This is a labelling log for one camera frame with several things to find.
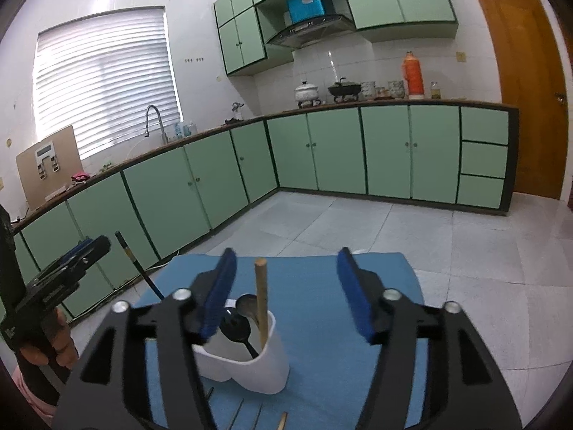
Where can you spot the green kitchen cabinets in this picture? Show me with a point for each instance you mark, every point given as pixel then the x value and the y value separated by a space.
pixel 245 27
pixel 444 154

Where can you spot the wooden door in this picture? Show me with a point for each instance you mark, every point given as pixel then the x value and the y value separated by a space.
pixel 532 79

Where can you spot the black plastic spoon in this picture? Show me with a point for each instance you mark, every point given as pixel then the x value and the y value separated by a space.
pixel 237 329

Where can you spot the black wok with lid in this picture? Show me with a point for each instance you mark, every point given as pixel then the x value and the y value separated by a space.
pixel 344 91

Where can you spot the blue table cloth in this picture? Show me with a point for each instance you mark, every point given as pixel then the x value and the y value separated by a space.
pixel 331 365

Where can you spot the black range hood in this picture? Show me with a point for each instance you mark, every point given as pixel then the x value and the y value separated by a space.
pixel 311 31

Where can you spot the glass jar on counter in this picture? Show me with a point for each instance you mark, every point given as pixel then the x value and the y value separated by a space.
pixel 435 91

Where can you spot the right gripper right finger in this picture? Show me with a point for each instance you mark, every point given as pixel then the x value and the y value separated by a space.
pixel 464 388

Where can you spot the cardboard box with scale picture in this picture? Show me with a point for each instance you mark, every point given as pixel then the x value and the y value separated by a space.
pixel 46 168

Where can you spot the blue box above hood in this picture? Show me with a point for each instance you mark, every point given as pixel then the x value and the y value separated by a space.
pixel 300 10

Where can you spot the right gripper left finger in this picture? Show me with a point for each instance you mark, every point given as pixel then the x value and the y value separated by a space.
pixel 108 388

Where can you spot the white window blinds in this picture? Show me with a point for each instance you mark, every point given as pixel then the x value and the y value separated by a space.
pixel 109 76

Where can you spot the person left hand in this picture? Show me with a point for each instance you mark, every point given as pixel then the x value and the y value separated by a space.
pixel 62 343

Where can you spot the green lower kitchen cabinets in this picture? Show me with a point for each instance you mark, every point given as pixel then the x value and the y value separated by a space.
pixel 444 154

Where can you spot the orange thermos flask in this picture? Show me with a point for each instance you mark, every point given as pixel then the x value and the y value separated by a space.
pixel 412 74

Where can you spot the wooden chopstick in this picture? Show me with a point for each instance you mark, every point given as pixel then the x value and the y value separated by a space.
pixel 282 421
pixel 261 272

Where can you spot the small silver teaspoon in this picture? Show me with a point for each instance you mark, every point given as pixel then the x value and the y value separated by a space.
pixel 247 305

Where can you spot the pink cloth on counter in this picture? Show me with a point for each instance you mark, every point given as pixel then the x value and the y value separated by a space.
pixel 80 177

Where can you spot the green upper kitchen cabinets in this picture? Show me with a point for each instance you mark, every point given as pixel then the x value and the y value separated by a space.
pixel 245 27

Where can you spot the white two-compartment utensil holder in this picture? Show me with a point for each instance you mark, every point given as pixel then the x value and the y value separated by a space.
pixel 222 360

